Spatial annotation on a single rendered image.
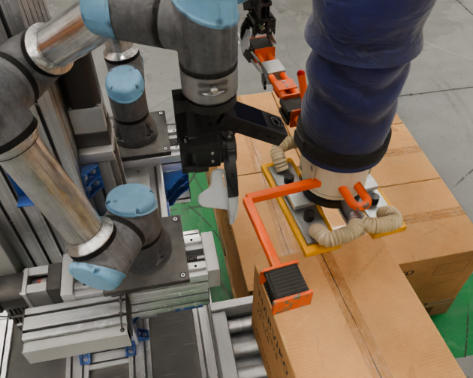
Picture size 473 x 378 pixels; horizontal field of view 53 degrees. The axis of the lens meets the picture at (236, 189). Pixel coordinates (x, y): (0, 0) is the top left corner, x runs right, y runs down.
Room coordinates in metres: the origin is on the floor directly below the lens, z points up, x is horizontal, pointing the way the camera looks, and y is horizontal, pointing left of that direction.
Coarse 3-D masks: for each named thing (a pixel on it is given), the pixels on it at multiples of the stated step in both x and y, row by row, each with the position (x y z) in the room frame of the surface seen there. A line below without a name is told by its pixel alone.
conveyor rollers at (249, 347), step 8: (232, 320) 0.78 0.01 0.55; (240, 320) 0.78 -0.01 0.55; (248, 320) 0.78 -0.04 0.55; (232, 328) 0.75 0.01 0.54; (240, 328) 0.75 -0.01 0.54; (248, 328) 0.76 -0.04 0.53; (232, 344) 0.69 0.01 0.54; (240, 344) 0.69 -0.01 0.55; (248, 344) 0.69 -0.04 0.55; (256, 344) 0.69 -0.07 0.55; (240, 352) 0.66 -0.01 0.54; (248, 352) 0.67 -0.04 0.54; (256, 352) 0.67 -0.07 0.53; (240, 368) 0.61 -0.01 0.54; (248, 368) 0.61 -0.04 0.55; (256, 368) 0.61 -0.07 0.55; (264, 368) 0.61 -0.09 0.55; (240, 376) 0.58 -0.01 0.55; (248, 376) 0.58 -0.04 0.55; (256, 376) 0.58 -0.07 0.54; (264, 376) 0.59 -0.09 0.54
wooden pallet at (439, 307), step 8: (208, 176) 1.89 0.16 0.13; (208, 184) 1.93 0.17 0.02; (216, 216) 1.68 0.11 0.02; (224, 248) 1.38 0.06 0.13; (224, 256) 1.41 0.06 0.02; (232, 280) 1.19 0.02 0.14; (232, 288) 1.22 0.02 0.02; (424, 304) 1.07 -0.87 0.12; (432, 304) 1.07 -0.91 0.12; (440, 304) 1.08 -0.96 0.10; (448, 304) 1.09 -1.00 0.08; (432, 312) 1.08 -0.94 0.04; (440, 312) 1.09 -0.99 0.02
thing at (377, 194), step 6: (372, 192) 0.87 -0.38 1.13; (378, 192) 0.87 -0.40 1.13; (360, 198) 0.85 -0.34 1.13; (372, 198) 0.83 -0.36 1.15; (378, 198) 0.83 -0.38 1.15; (384, 198) 0.85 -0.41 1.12; (372, 204) 0.82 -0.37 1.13; (378, 204) 0.83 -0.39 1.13; (384, 204) 0.83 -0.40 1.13; (390, 204) 0.83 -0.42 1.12; (366, 210) 0.81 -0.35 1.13; (372, 210) 0.81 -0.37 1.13; (372, 216) 0.79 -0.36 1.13; (402, 222) 0.77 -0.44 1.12; (402, 228) 0.75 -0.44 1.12; (372, 234) 0.73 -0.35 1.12; (378, 234) 0.73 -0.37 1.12; (384, 234) 0.74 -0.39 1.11; (390, 234) 0.74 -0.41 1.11
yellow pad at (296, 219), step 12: (264, 168) 0.97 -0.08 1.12; (288, 168) 0.97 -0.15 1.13; (276, 180) 0.92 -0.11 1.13; (288, 180) 0.90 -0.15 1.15; (288, 204) 0.83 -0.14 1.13; (288, 216) 0.79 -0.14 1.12; (300, 216) 0.79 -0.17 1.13; (312, 216) 0.77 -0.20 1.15; (324, 216) 0.79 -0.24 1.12; (300, 228) 0.75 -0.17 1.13; (300, 240) 0.71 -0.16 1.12; (312, 240) 0.71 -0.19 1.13; (312, 252) 0.68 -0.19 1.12; (324, 252) 0.69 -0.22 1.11
